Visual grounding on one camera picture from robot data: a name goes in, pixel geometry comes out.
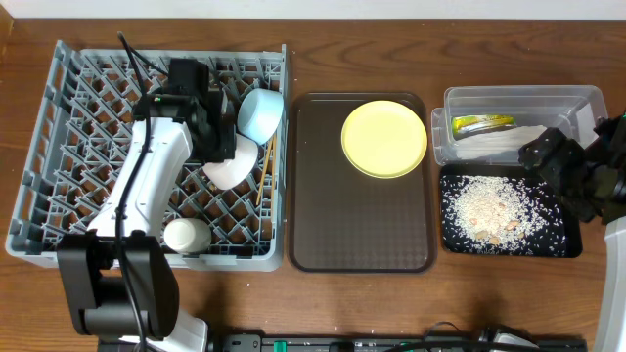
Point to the white cup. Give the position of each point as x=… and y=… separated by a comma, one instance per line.
x=187, y=235

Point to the green yellow snack wrapper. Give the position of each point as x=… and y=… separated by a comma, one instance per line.
x=469, y=125

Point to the white napkin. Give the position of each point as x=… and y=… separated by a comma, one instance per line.
x=504, y=141

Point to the black rectangular tray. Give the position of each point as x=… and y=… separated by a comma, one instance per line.
x=572, y=239

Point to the dark brown serving tray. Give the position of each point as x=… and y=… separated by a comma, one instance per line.
x=342, y=220

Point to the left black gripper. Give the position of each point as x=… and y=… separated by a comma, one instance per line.
x=221, y=139

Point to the clear plastic waste bin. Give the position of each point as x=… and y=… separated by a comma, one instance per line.
x=573, y=109

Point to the wooden chopstick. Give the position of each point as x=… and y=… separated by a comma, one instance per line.
x=273, y=157
x=268, y=154

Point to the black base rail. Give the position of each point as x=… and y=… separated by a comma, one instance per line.
x=443, y=336

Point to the light blue bowl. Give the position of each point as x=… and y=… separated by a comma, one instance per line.
x=260, y=114

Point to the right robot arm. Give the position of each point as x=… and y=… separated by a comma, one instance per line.
x=590, y=183

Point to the rice and nuts pile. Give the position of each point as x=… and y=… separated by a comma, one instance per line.
x=494, y=215

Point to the grey plastic dish rack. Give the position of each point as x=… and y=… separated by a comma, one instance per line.
x=79, y=143

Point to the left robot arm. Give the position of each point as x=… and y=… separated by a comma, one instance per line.
x=117, y=281

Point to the yellow round plate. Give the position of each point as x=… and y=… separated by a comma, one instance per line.
x=384, y=139

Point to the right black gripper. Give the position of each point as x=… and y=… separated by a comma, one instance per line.
x=567, y=150

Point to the white bowl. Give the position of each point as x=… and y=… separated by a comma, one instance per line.
x=231, y=172

